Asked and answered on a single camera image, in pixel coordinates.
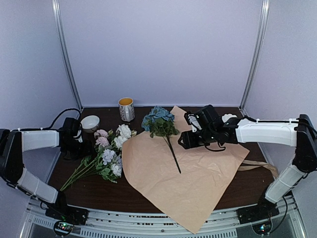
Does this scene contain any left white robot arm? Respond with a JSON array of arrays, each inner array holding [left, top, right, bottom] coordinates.
[[0, 118, 93, 220]]

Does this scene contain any aluminium frame post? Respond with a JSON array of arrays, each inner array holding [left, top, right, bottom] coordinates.
[[239, 0, 270, 114], [52, 0, 83, 110]]

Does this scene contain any blue hydrangea stem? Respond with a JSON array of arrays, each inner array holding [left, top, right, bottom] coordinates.
[[141, 106, 181, 174]]

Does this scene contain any beige ribbon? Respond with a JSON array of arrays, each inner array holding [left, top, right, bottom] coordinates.
[[237, 159, 279, 179]]

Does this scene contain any left aluminium frame post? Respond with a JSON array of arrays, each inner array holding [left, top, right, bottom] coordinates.
[[52, 0, 83, 110]]

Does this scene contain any white scalloped bowl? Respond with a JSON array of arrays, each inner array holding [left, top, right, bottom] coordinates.
[[221, 114, 237, 123]]

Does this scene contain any green and peach wrapping paper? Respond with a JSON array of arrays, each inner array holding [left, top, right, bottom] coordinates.
[[121, 105, 250, 235]]

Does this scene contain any patterned mug yellow inside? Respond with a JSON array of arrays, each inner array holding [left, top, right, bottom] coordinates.
[[118, 97, 135, 122]]

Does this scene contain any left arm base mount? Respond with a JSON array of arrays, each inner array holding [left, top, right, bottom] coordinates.
[[45, 206, 89, 237]]

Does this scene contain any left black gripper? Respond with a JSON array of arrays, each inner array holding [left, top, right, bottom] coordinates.
[[62, 138, 96, 161]]

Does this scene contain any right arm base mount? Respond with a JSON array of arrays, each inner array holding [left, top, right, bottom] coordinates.
[[237, 205, 279, 236]]

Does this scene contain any white rose stem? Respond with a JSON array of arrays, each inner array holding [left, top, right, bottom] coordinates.
[[109, 124, 137, 151]]

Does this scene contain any lavender hydrangea stem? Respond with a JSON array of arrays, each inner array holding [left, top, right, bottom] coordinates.
[[60, 147, 122, 191]]

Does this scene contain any right aluminium frame post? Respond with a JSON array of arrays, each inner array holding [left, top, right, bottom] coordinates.
[[239, 0, 270, 114]]

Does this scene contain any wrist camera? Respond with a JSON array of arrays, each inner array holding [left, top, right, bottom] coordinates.
[[73, 123, 83, 143], [184, 105, 223, 132]]

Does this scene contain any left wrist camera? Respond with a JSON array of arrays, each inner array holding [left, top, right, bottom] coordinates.
[[73, 123, 83, 143]]

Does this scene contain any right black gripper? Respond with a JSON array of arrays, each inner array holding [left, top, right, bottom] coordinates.
[[179, 127, 217, 149]]

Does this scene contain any pink rose stem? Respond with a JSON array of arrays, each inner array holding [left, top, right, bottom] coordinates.
[[94, 129, 109, 152]]

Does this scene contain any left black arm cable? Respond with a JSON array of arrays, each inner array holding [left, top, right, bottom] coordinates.
[[44, 108, 82, 132]]

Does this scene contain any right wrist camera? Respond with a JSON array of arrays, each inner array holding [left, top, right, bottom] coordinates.
[[184, 105, 223, 132]]

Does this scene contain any small white round bowl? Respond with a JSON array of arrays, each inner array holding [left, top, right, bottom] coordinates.
[[81, 115, 100, 133]]

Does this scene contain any front aluminium rail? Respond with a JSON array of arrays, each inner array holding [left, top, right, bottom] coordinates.
[[20, 195, 307, 238]]

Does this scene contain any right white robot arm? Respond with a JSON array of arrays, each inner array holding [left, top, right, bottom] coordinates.
[[178, 113, 317, 224]]

